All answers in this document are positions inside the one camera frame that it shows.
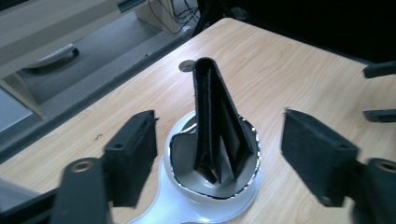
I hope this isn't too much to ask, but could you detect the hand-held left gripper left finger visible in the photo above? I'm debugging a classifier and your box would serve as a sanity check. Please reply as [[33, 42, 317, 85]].
[[104, 109, 159, 209]]

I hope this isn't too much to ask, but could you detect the white stand with post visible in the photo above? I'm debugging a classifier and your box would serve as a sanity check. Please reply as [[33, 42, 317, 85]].
[[128, 110, 263, 224]]

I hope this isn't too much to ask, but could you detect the black leather wallet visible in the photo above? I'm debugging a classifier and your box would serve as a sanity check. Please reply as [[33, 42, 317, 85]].
[[191, 57, 255, 185]]

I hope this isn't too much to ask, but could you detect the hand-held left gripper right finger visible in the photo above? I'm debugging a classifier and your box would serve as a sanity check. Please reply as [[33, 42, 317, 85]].
[[280, 108, 361, 207]]

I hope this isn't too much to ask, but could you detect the grey oval floor plate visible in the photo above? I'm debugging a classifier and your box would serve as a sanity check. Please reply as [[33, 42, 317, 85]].
[[22, 43, 80, 70]]

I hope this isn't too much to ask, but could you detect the grey round table grommet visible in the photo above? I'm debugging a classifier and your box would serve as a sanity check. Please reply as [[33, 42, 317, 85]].
[[178, 59, 196, 74]]

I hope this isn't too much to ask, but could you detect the black curtain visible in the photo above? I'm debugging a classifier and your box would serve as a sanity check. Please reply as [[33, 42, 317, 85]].
[[199, 0, 396, 64]]

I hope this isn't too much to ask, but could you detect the white bowl with silver rim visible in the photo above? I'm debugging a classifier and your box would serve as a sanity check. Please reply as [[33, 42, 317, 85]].
[[167, 116, 262, 201]]

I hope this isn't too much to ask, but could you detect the black metal stand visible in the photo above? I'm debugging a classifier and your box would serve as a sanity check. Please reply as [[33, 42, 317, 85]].
[[191, 0, 226, 37]]

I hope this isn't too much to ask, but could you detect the bundle of black cables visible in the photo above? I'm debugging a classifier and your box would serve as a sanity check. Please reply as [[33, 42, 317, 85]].
[[145, 0, 201, 34]]

